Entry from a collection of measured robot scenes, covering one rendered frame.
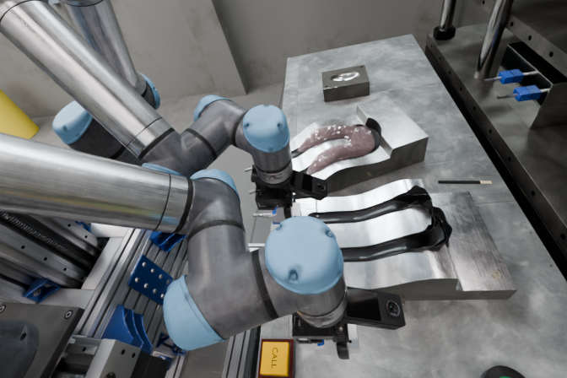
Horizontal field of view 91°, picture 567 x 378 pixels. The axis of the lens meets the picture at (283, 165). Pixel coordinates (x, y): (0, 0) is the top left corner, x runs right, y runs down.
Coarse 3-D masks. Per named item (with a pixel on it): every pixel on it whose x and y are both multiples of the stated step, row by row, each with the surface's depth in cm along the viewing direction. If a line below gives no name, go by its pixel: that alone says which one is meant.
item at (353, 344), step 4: (348, 324) 52; (352, 324) 52; (348, 328) 52; (352, 328) 51; (356, 328) 51; (348, 332) 51; (352, 332) 51; (356, 332) 51; (348, 336) 51; (352, 336) 51; (356, 336) 50; (352, 340) 50; (356, 340) 50; (320, 344) 52; (348, 344) 50; (352, 344) 50; (356, 344) 50; (352, 348) 50; (356, 348) 50; (352, 352) 52; (356, 352) 52
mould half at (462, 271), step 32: (384, 192) 74; (448, 192) 76; (352, 224) 74; (384, 224) 69; (416, 224) 64; (480, 224) 69; (416, 256) 60; (448, 256) 58; (480, 256) 64; (384, 288) 61; (416, 288) 60; (448, 288) 59; (480, 288) 60; (512, 288) 58
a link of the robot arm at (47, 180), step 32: (0, 160) 25; (32, 160) 26; (64, 160) 28; (96, 160) 30; (0, 192) 25; (32, 192) 26; (64, 192) 27; (96, 192) 29; (128, 192) 31; (160, 192) 33; (192, 192) 35; (224, 192) 38; (128, 224) 32; (160, 224) 33; (192, 224) 35; (224, 224) 34
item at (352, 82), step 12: (324, 72) 133; (336, 72) 130; (348, 72) 128; (360, 72) 125; (324, 84) 125; (336, 84) 123; (348, 84) 121; (360, 84) 120; (324, 96) 126; (336, 96) 125; (348, 96) 125; (360, 96) 125
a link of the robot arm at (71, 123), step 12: (72, 108) 71; (60, 120) 69; (72, 120) 67; (84, 120) 68; (60, 132) 68; (72, 132) 68; (84, 132) 69; (96, 132) 71; (108, 132) 74; (72, 144) 70; (84, 144) 71; (96, 144) 72; (108, 144) 74; (120, 144) 78; (108, 156) 75
